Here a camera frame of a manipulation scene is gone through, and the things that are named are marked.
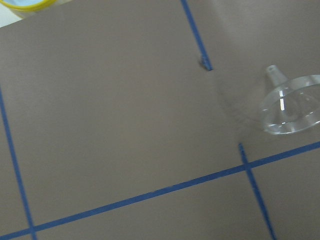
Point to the yellow rimmed bowl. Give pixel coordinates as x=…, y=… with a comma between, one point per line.
x=24, y=8

